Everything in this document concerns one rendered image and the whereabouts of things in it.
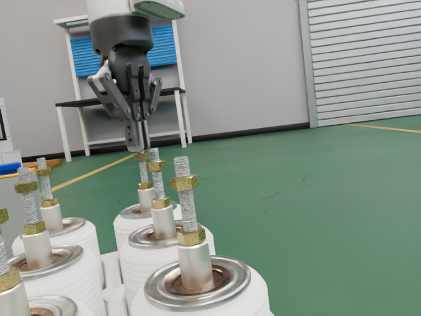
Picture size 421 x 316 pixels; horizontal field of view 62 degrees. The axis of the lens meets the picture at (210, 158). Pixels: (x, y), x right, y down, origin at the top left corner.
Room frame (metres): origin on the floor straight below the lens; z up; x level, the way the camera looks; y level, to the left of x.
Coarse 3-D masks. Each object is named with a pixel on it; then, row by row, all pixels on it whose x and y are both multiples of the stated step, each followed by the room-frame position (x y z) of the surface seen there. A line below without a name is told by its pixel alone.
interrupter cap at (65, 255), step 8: (56, 248) 0.34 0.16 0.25; (64, 248) 0.34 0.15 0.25; (72, 248) 0.34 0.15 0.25; (80, 248) 0.33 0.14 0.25; (16, 256) 0.33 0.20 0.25; (24, 256) 0.33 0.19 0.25; (56, 256) 0.33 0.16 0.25; (64, 256) 0.32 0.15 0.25; (72, 256) 0.31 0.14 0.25; (80, 256) 0.31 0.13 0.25; (16, 264) 0.31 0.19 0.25; (24, 264) 0.32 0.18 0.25; (56, 264) 0.30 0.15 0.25; (64, 264) 0.29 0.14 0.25; (72, 264) 0.30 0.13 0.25; (24, 272) 0.29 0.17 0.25; (32, 272) 0.29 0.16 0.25; (40, 272) 0.28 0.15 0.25; (48, 272) 0.28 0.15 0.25; (56, 272) 0.29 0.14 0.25; (24, 280) 0.28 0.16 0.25
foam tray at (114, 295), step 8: (104, 256) 0.50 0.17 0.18; (112, 256) 0.50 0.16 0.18; (104, 264) 0.48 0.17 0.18; (112, 264) 0.47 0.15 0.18; (104, 272) 0.49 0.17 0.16; (112, 272) 0.44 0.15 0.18; (120, 272) 0.49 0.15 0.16; (104, 280) 0.49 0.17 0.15; (112, 280) 0.42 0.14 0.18; (120, 280) 0.42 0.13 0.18; (112, 288) 0.39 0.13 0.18; (120, 288) 0.39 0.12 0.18; (104, 296) 0.38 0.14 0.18; (112, 296) 0.38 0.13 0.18; (120, 296) 0.37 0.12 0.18; (104, 304) 0.37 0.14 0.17; (112, 304) 0.36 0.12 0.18; (120, 304) 0.36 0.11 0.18; (112, 312) 0.34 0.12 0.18; (120, 312) 0.34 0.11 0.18; (128, 312) 0.38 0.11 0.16
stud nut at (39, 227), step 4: (40, 220) 0.32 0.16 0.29; (24, 224) 0.31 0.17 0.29; (32, 224) 0.31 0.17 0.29; (36, 224) 0.31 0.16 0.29; (40, 224) 0.31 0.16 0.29; (44, 224) 0.32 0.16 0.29; (24, 228) 0.31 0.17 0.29; (28, 228) 0.31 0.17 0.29; (32, 228) 0.31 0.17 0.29; (36, 228) 0.31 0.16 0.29; (40, 228) 0.31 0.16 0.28; (44, 228) 0.32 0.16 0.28; (24, 232) 0.31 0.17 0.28; (28, 232) 0.31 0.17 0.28; (32, 232) 0.31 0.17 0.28; (36, 232) 0.31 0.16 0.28; (40, 232) 0.31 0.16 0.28
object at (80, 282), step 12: (84, 252) 0.33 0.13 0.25; (84, 264) 0.31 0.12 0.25; (96, 264) 0.33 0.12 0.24; (48, 276) 0.28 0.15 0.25; (60, 276) 0.28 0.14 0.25; (72, 276) 0.29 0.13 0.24; (84, 276) 0.30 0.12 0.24; (96, 276) 0.32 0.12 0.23; (36, 288) 0.27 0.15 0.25; (48, 288) 0.27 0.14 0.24; (60, 288) 0.28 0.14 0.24; (72, 288) 0.29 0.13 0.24; (84, 288) 0.29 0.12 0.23; (96, 288) 0.31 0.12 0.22; (84, 300) 0.29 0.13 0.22; (96, 300) 0.31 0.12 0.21; (96, 312) 0.30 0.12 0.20
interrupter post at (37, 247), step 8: (48, 232) 0.32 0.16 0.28; (24, 240) 0.31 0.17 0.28; (32, 240) 0.30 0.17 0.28; (40, 240) 0.31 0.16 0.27; (48, 240) 0.31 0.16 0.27; (24, 248) 0.31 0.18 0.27; (32, 248) 0.30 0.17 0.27; (40, 248) 0.31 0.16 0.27; (48, 248) 0.31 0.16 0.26; (32, 256) 0.30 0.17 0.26; (40, 256) 0.31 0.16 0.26; (48, 256) 0.31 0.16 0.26; (32, 264) 0.30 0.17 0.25; (40, 264) 0.30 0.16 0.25; (48, 264) 0.31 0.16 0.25
